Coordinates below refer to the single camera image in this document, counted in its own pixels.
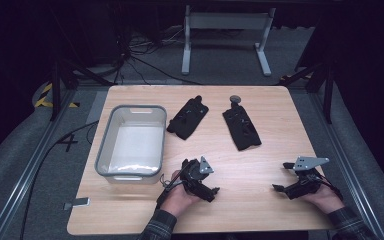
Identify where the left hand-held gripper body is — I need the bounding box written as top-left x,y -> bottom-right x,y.
179,155 -> 215,204

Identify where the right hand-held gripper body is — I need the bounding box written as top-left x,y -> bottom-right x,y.
283,156 -> 330,200

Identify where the person's right hand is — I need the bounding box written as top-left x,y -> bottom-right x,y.
301,183 -> 346,215

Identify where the person's left hand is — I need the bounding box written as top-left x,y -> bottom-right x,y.
159,169 -> 203,218

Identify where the white plastic bin grey rim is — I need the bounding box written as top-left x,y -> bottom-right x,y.
94,104 -> 168,185

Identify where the black metal stand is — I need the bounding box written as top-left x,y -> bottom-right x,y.
49,59 -> 115,122
279,59 -> 335,125

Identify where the yellow black hazard tape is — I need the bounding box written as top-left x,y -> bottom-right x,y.
34,82 -> 81,109

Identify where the right hand-held gripper cable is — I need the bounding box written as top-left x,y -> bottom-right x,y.
318,174 -> 344,201

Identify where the hand-held gripper cable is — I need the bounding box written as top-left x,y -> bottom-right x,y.
318,174 -> 344,201
155,173 -> 185,209

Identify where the left hand-held gripper cable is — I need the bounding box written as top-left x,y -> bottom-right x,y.
155,173 -> 185,209

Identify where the small metal bracket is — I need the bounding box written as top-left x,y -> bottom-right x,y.
63,197 -> 91,211

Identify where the bundle of black cables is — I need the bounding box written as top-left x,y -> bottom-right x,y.
113,24 -> 203,86

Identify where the black floor cable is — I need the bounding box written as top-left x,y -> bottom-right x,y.
19,119 -> 100,240

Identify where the white metal desk frame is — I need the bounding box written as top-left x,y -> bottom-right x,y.
181,4 -> 277,77

